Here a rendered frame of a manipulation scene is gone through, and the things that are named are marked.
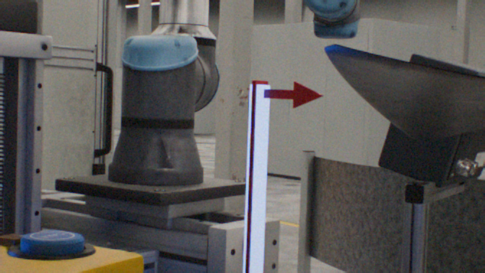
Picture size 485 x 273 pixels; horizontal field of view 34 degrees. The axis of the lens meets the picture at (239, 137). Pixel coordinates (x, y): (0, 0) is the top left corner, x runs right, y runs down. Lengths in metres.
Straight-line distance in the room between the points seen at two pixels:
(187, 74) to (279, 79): 10.27
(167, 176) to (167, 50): 0.19
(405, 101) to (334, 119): 10.02
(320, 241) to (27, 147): 2.05
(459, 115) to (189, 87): 0.59
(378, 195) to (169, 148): 1.63
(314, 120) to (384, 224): 8.28
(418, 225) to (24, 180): 0.58
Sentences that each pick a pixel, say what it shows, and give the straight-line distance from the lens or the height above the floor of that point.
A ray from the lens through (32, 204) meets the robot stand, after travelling 1.14.
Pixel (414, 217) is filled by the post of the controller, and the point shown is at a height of 1.00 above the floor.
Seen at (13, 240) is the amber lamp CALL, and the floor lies 1.08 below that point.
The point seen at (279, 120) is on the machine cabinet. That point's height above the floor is 0.84.
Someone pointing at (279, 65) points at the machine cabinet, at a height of 1.65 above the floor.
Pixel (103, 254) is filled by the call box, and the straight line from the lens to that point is 0.52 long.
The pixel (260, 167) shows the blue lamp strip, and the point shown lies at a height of 1.11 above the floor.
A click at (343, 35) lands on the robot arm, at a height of 1.28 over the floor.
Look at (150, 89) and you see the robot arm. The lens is 1.19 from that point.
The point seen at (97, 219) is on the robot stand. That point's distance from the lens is 1.25.
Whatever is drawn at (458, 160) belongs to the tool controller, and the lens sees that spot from 1.28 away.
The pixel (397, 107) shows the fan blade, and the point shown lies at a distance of 0.70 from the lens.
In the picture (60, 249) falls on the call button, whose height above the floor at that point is 1.08.
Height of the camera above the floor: 1.18
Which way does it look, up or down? 3 degrees down
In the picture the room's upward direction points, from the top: 2 degrees clockwise
